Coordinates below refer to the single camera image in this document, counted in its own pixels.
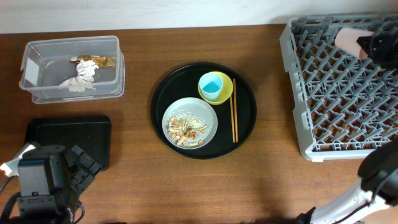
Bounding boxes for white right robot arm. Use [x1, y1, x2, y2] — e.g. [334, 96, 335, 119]
[285, 21, 397, 223]

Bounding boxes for black rectangular tray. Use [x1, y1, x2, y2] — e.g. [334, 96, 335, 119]
[24, 115, 111, 170]

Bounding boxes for food scraps on plate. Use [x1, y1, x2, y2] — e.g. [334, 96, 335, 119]
[167, 113, 208, 147]

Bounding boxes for gold snack wrapper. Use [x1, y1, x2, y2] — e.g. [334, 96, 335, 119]
[70, 55, 116, 67]

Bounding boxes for clear plastic bin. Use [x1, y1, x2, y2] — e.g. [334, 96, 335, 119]
[19, 35, 125, 104]

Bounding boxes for yellow bowl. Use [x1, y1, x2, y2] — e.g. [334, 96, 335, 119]
[198, 72, 233, 105]

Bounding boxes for black round tray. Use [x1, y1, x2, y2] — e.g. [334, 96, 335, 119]
[150, 62, 257, 159]

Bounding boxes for grey plate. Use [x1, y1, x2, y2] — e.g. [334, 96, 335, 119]
[161, 97, 218, 150]

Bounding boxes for pink cup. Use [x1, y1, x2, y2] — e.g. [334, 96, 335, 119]
[335, 27, 374, 60]

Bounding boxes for grey dishwasher rack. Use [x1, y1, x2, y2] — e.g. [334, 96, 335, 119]
[280, 14, 397, 162]

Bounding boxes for white tissue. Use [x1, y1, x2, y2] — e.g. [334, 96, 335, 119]
[60, 76, 95, 92]

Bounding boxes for light blue cup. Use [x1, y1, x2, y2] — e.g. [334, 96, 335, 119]
[198, 72, 223, 101]

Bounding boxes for grey tissue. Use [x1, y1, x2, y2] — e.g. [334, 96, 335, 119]
[76, 60, 99, 77]

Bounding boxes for white label on bin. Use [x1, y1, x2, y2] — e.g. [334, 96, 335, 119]
[25, 58, 40, 86]

